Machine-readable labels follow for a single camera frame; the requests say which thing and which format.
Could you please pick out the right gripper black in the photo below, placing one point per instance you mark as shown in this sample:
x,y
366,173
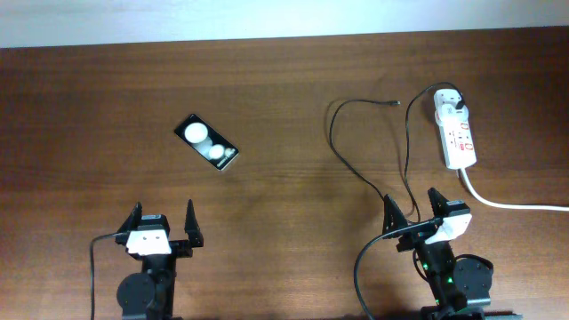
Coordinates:
x,y
415,236

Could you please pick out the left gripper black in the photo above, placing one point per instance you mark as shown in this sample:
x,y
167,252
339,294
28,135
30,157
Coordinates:
x,y
184,247

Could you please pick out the black smartphone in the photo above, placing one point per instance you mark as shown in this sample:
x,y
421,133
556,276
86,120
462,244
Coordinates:
x,y
207,142

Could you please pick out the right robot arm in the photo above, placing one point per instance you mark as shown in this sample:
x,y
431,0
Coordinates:
x,y
460,284

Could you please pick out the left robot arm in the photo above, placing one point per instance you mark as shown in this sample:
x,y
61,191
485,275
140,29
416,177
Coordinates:
x,y
149,294

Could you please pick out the white charger plug adapter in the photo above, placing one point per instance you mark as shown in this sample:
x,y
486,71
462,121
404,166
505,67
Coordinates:
x,y
450,107

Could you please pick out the white power strip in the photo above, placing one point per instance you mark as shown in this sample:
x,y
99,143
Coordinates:
x,y
458,146

